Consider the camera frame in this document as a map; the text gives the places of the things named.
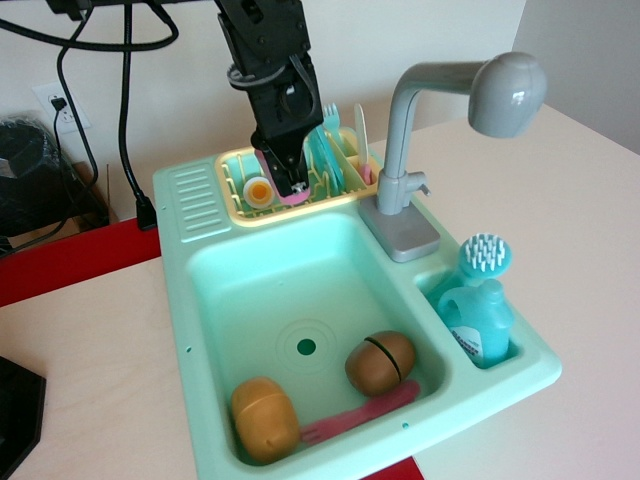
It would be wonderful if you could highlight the black gooseneck cable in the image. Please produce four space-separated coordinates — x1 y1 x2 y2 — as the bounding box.
117 0 158 232

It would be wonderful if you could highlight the mint green toy sink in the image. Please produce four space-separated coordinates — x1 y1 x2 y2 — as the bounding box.
153 148 562 479

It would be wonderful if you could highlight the pink toy fork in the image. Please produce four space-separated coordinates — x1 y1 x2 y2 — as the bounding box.
300 380 421 445

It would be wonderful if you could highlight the pink plastic cup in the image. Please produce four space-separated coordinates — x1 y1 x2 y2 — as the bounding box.
254 149 310 206

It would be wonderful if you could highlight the teal cleaner bottle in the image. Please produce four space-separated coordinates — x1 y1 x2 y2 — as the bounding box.
436 279 515 369

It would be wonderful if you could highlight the cream toy knife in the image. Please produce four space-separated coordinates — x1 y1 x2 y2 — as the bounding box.
354 103 372 185

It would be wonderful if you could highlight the black power cable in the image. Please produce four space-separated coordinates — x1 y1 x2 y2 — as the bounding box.
49 9 109 226

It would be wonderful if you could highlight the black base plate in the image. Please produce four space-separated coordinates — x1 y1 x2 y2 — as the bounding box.
1 357 46 479

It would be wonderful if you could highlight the white wall outlet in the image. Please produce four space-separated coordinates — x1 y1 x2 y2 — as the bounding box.
32 82 92 134

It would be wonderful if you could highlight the yellow-brown toy potato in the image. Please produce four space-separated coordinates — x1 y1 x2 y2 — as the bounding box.
231 376 300 463

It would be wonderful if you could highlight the yellow drying rack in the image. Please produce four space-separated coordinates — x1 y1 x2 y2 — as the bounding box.
214 127 381 227

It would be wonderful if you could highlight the teal toy plate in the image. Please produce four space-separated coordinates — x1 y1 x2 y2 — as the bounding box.
308 126 346 196

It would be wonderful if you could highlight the black bag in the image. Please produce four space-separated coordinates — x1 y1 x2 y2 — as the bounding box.
1 117 100 237

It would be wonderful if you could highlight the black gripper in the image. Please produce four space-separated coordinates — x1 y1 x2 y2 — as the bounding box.
227 54 322 198

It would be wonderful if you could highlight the teal toy fork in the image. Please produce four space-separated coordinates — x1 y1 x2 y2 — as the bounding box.
322 103 341 144

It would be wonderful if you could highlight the teal dish brush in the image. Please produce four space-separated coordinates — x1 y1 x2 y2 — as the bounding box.
439 233 513 293

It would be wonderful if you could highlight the brown toy kiwi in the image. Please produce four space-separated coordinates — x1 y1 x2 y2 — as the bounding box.
345 331 416 397

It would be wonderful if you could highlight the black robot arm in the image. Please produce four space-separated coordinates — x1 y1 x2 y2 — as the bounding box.
216 1 323 204

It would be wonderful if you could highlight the left toy egg half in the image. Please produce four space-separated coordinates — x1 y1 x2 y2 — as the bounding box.
243 176 275 209

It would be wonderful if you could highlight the grey toy faucet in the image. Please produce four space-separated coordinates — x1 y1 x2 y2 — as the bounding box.
359 52 548 263

